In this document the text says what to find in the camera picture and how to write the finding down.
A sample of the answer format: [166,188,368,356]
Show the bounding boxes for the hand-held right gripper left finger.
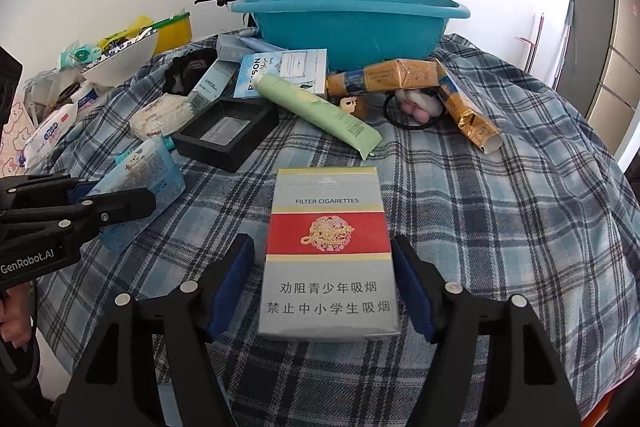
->
[55,233,257,427]

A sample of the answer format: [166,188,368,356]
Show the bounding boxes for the opened gold blue cigarette pack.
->
[435,59,502,155]

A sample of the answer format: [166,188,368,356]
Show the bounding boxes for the green white packet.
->
[57,44,103,70]

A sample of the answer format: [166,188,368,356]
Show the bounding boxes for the light blue flat box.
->
[233,49,329,100]

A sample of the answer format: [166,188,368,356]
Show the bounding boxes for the light green tube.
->
[256,73,382,160]

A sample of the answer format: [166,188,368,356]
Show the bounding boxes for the person's left hand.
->
[0,287,34,346]

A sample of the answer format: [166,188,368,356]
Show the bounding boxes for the white blue packet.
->
[70,84,103,115]

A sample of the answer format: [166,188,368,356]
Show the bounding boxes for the black scissors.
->
[47,79,81,110]

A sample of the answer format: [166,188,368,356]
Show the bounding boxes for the metal mop handle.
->
[517,12,545,72]

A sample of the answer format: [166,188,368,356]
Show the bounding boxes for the blue plastic basin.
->
[230,0,472,72]

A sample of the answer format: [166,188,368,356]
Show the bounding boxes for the blue bear print pack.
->
[97,137,187,252]

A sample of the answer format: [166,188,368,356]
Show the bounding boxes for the pink bear print cloth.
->
[0,97,32,180]

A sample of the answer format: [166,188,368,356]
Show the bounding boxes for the white wet wipes pack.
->
[22,101,80,170]

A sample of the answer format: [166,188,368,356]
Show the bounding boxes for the small doll keychain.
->
[340,94,371,124]

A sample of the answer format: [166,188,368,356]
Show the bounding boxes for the white blue patterned bowl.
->
[80,27,161,88]

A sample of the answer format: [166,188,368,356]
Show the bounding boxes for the red white cigarette pack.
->
[257,167,402,343]

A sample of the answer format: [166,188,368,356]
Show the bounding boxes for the yellow plastic bag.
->
[96,15,153,50]

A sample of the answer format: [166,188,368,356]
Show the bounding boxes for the gold grey refrigerator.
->
[552,0,640,158]

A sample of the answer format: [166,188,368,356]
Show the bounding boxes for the black strap pouch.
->
[165,48,217,96]

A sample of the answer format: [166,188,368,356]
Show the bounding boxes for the black square box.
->
[172,97,280,174]

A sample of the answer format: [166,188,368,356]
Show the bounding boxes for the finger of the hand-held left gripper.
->
[15,187,157,253]
[0,173,101,212]

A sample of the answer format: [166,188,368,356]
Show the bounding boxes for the white tissue pack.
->
[130,96,193,138]

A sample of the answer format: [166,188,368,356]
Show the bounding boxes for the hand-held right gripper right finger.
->
[390,234,583,427]

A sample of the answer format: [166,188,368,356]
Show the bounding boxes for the black hair tie with bunny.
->
[383,88,446,130]

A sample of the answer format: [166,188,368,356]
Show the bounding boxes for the yellow container with green lid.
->
[150,12,192,55]

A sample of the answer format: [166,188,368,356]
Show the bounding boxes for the tall pale blue box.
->
[189,58,238,110]

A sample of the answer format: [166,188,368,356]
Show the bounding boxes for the blue plaid cloth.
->
[37,32,631,427]

